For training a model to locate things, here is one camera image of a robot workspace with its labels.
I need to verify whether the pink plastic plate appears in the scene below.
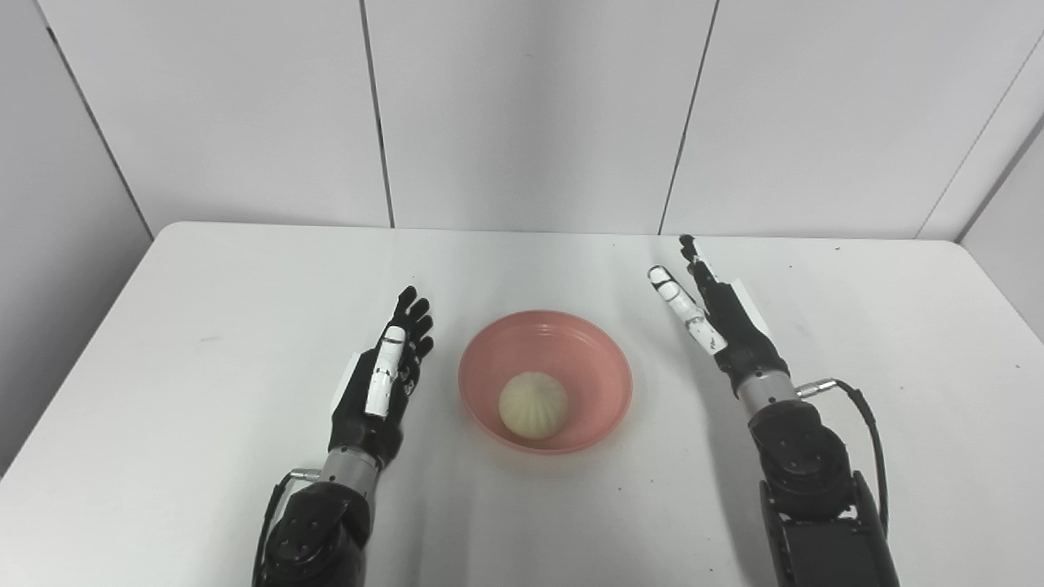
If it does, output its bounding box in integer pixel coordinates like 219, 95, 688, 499
458, 310, 634, 455

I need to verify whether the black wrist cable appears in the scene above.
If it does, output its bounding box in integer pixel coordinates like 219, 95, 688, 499
797, 378, 890, 539
251, 467, 323, 587

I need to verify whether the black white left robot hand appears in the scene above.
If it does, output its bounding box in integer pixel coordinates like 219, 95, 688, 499
328, 285, 435, 470

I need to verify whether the white steamed bun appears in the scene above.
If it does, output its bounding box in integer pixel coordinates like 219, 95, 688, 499
498, 372, 569, 441

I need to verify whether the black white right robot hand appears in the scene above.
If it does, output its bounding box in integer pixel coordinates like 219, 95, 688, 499
648, 235, 790, 398

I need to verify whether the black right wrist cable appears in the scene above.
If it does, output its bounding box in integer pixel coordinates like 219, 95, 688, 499
797, 378, 890, 539

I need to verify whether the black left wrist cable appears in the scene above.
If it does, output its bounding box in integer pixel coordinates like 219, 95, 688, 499
251, 467, 323, 587

